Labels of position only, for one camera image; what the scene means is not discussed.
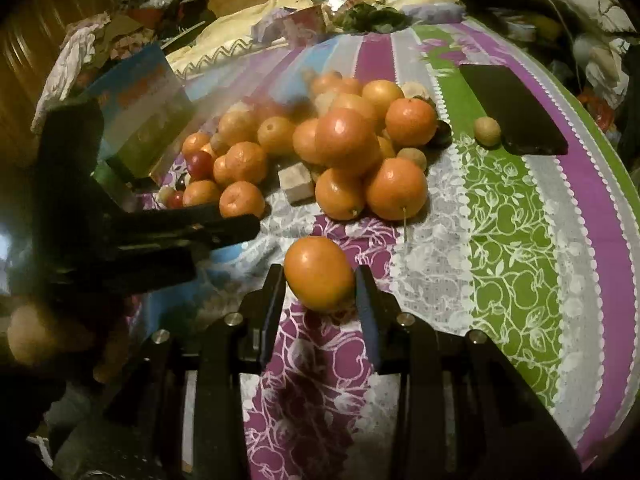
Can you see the blue green printed cardboard box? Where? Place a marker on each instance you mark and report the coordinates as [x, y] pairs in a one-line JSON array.
[[145, 110]]

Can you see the pale cube block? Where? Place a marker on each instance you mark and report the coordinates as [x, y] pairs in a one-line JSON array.
[[297, 183]]

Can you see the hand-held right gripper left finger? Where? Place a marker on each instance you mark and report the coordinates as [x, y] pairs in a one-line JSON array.
[[272, 305]]

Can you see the leafy greens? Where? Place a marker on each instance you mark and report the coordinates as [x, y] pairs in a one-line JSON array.
[[375, 17]]

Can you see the striped floral bedsheet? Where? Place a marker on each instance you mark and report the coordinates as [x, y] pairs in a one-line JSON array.
[[500, 235]]

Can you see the red cherry tomato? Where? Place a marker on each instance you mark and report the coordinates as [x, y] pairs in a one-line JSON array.
[[200, 165], [175, 199]]

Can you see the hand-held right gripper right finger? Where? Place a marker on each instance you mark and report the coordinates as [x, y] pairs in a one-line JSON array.
[[367, 310]]

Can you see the pink red container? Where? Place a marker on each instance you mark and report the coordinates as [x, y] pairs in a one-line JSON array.
[[305, 22]]

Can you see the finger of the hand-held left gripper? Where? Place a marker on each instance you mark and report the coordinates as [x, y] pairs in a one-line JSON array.
[[215, 227], [150, 267]]

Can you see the large smooth orange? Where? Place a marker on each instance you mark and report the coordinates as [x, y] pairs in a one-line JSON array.
[[317, 272]]

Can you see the dark plum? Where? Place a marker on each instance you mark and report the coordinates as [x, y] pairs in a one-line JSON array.
[[441, 133]]

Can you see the pile of oranges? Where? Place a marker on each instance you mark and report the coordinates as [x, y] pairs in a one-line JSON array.
[[345, 140]]

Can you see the purple tissue packet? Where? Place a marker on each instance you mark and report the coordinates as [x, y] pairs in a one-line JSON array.
[[435, 12]]

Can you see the clear plastic packet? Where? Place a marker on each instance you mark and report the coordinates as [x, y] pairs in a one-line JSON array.
[[335, 7]]

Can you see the purple snack packet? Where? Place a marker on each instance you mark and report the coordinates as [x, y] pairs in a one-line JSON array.
[[270, 25]]

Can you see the person's left hand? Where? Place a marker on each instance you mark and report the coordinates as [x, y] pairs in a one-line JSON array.
[[35, 332]]

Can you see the wooden cabinet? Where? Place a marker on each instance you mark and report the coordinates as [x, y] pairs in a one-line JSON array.
[[50, 15]]

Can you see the tan longan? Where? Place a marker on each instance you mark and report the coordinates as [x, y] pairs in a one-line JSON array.
[[487, 130], [415, 158]]

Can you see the yellow zigzag quilt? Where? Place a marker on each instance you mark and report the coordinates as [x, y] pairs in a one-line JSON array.
[[240, 35]]

